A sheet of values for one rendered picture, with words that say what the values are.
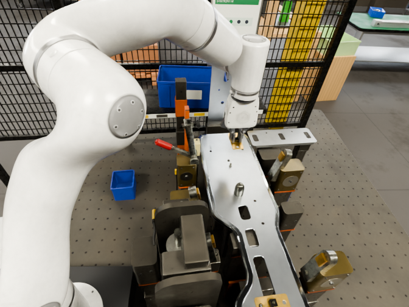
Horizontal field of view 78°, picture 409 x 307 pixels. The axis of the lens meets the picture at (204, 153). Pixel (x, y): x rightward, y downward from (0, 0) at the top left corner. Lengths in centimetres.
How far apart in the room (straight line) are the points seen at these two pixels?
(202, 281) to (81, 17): 47
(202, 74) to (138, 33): 89
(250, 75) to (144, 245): 51
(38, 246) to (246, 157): 74
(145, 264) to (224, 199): 34
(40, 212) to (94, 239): 72
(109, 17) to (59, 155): 19
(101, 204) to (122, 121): 95
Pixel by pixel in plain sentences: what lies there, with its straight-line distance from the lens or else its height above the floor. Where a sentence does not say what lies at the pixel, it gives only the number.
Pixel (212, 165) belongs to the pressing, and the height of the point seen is 100.
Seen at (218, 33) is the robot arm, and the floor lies 153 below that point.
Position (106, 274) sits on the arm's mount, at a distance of 97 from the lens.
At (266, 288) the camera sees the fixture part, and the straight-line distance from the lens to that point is 88.
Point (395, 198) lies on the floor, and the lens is 274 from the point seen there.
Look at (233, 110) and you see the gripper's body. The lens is 75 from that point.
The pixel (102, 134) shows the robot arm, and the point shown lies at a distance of 32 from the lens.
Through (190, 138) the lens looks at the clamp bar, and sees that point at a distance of 80.
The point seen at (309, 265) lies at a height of 103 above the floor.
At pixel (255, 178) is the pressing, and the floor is 100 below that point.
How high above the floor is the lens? 168
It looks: 43 degrees down
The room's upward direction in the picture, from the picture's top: 4 degrees clockwise
